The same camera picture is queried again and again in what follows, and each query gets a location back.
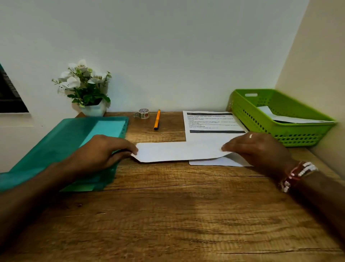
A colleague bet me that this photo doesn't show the white artificial flowers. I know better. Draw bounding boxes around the white artificial flowers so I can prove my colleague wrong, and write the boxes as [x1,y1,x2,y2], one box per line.
[51,59,112,108]

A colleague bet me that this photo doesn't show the printed white paper sheet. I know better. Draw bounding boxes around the printed white paper sheet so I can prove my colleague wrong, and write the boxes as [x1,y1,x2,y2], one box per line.
[183,110,253,167]

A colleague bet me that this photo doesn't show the white envelope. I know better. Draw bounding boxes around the white envelope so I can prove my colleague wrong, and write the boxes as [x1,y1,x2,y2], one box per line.
[131,140,233,163]

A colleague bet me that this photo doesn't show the white flower pot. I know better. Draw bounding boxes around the white flower pot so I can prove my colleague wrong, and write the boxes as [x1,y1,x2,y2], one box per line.
[80,99,107,117]

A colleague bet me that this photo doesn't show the person's right hand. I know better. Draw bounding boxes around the person's right hand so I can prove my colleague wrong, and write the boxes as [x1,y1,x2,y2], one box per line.
[221,132,297,179]

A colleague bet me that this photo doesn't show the green plastic basket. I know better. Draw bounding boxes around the green plastic basket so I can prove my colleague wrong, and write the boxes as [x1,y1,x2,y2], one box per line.
[228,89,337,148]

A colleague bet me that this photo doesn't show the person's left hand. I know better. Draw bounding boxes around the person's left hand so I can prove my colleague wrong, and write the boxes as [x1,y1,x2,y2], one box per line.
[71,134,139,177]

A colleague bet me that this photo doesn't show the plain white paper sheet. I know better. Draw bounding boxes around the plain white paper sheet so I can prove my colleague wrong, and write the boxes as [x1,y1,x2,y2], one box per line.
[257,105,335,124]

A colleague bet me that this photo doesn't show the red and white bead bracelet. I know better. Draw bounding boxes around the red and white bead bracelet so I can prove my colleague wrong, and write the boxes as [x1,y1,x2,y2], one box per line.
[279,161,319,193]

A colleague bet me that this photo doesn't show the person's left forearm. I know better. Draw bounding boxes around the person's left forearm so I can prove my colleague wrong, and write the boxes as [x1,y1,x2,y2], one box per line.
[0,161,81,245]

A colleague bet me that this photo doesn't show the person's right forearm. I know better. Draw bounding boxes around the person's right forearm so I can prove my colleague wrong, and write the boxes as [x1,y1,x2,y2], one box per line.
[290,171,345,243]

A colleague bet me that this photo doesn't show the green plastic folder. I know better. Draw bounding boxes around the green plastic folder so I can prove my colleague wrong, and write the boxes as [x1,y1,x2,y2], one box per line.
[0,116,129,193]

